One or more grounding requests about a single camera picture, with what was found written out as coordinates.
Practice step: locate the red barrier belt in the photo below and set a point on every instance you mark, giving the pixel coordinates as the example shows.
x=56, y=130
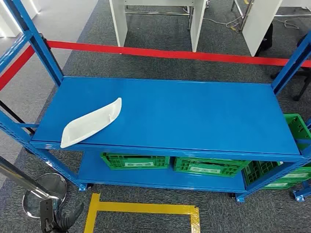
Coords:
x=14, y=69
x=170, y=53

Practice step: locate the white desk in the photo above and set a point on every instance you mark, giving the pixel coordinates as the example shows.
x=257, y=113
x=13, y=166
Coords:
x=118, y=22
x=257, y=25

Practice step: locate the black office chair base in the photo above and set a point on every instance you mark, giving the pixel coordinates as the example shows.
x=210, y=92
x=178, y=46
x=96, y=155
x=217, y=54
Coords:
x=302, y=88

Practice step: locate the black bag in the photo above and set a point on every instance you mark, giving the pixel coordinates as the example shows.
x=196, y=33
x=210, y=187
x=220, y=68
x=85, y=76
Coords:
x=266, y=40

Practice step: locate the white plastic trim part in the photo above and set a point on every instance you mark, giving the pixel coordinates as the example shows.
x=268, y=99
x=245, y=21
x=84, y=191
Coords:
x=90, y=123

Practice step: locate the black stanchion post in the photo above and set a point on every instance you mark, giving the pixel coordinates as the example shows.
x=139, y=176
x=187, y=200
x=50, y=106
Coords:
x=52, y=56

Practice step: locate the chrome stanchion with round base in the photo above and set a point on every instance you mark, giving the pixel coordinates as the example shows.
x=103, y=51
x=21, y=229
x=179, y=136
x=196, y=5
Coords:
x=50, y=186

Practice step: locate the green plastic crate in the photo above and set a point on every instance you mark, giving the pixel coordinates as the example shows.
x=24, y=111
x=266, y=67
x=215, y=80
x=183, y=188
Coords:
x=257, y=170
x=295, y=127
x=208, y=167
x=133, y=160

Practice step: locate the yellow floor tape square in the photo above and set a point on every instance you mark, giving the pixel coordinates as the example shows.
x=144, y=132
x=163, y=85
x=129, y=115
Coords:
x=146, y=208

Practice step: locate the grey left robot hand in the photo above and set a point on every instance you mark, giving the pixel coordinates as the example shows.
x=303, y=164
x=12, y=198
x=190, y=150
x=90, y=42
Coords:
x=58, y=223

